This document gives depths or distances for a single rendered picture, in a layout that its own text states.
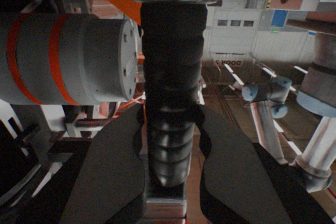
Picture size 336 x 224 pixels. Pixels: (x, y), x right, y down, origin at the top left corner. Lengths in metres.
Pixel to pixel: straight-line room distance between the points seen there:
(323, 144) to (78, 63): 0.81
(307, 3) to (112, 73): 0.41
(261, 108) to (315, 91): 0.27
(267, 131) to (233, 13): 13.09
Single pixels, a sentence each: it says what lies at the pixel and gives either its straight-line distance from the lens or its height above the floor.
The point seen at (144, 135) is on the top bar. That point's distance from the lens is 0.28.
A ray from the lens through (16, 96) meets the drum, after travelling 0.32.
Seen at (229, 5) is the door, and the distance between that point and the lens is 13.66.
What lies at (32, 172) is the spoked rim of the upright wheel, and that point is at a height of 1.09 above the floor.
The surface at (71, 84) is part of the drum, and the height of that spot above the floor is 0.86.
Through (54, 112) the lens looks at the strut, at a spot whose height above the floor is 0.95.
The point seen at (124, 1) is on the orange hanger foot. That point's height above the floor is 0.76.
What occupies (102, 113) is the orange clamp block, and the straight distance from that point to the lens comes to 0.60.
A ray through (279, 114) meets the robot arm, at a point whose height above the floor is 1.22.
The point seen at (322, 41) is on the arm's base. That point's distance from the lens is 0.60.
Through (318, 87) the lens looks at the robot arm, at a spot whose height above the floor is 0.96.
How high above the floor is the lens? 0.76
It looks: 29 degrees up
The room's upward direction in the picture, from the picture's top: 179 degrees counter-clockwise
